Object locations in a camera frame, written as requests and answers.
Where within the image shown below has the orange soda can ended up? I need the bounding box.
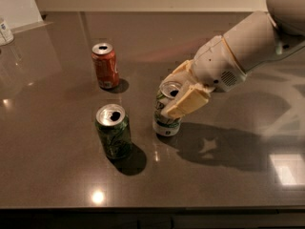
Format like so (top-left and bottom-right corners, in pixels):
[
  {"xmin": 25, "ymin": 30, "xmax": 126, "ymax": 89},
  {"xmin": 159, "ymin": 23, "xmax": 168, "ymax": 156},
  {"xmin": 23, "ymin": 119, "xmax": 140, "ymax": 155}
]
[{"xmin": 91, "ymin": 42, "xmax": 119, "ymax": 90}]

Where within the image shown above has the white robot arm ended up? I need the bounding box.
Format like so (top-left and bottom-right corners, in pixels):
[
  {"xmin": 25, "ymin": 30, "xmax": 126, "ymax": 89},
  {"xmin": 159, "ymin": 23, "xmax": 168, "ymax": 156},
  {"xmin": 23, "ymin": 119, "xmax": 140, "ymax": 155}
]
[{"xmin": 161, "ymin": 0, "xmax": 305, "ymax": 119}]

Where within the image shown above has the white green 7up can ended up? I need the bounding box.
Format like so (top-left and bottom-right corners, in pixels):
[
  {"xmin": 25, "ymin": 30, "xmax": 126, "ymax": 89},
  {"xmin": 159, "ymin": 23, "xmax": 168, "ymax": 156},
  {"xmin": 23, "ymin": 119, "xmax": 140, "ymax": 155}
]
[{"xmin": 152, "ymin": 82, "xmax": 181, "ymax": 136}]

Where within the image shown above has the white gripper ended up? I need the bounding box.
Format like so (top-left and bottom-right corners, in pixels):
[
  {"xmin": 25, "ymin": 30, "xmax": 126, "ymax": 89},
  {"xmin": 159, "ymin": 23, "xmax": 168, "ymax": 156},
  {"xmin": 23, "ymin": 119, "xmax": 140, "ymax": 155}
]
[{"xmin": 161, "ymin": 36, "xmax": 247, "ymax": 119}]

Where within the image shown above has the green soda can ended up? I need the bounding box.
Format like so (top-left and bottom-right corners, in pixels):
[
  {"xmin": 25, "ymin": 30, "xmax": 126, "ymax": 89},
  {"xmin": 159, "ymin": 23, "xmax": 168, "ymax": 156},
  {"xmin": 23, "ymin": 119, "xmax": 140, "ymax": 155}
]
[{"xmin": 95, "ymin": 104, "xmax": 132, "ymax": 160}]

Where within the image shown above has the white container at left edge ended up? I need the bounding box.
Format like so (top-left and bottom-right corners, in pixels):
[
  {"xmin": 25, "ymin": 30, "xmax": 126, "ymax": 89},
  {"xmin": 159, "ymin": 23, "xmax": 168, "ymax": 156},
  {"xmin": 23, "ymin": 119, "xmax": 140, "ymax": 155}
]
[{"xmin": 0, "ymin": 17, "xmax": 14, "ymax": 46}]

